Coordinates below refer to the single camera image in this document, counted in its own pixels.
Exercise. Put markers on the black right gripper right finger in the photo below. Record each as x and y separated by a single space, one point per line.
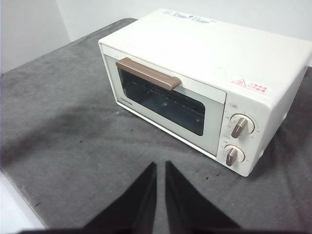
187 214

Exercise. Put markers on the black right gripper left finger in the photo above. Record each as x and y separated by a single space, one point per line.
131 214

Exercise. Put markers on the cream white toaster oven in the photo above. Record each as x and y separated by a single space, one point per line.
207 53

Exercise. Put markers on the timer knob with brown grip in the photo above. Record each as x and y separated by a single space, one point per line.
232 156

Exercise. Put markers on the temperature knob with brown grip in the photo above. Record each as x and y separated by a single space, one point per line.
241 126

